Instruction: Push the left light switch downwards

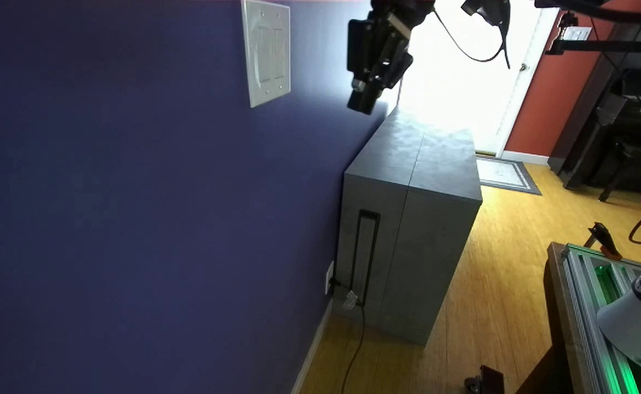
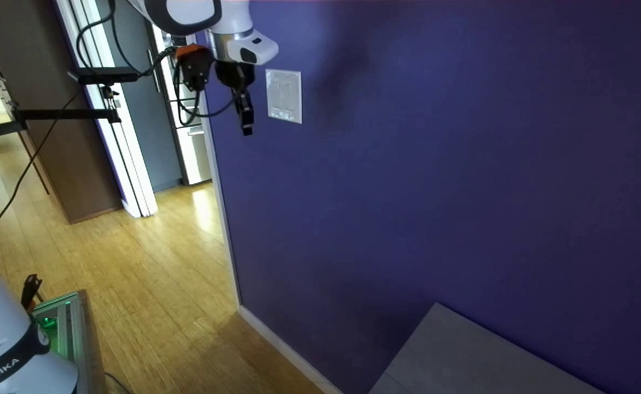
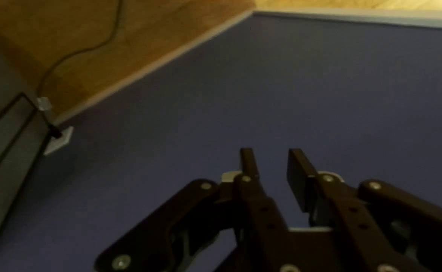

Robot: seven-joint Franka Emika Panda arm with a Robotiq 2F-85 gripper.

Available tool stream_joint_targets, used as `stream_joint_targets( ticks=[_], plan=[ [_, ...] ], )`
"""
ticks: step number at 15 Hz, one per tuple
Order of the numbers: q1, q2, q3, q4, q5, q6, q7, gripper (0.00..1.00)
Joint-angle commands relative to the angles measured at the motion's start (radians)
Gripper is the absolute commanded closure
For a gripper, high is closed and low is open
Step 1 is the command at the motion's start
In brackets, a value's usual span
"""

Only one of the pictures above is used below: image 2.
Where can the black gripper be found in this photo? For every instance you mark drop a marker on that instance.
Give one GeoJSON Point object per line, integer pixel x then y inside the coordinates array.
{"type": "Point", "coordinates": [232, 74]}

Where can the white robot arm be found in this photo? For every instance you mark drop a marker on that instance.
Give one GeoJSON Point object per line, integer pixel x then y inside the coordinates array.
{"type": "Point", "coordinates": [190, 12]}

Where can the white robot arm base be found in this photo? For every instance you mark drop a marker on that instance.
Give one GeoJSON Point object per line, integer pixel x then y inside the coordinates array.
{"type": "Point", "coordinates": [4, 329]}

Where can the black horizontal stand bar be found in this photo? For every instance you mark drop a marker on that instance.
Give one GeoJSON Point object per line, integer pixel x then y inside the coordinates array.
{"type": "Point", "coordinates": [65, 115]}

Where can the brown wooden cabinet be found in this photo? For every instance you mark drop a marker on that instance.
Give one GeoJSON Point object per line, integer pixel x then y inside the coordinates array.
{"type": "Point", "coordinates": [65, 166]}

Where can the green metal box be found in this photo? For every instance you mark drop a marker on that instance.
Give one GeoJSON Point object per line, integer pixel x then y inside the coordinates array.
{"type": "Point", "coordinates": [60, 321]}

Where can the white light switch plate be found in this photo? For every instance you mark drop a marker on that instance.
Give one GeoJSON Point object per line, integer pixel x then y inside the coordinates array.
{"type": "Point", "coordinates": [286, 95]}

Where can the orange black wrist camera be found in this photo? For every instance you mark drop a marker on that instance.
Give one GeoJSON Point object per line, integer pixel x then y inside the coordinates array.
{"type": "Point", "coordinates": [193, 64]}

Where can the white door frame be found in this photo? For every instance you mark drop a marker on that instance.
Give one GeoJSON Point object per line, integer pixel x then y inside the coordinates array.
{"type": "Point", "coordinates": [125, 160]}

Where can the black camera on stand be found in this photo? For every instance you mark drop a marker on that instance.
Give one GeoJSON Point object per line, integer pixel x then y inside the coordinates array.
{"type": "Point", "coordinates": [103, 74]}

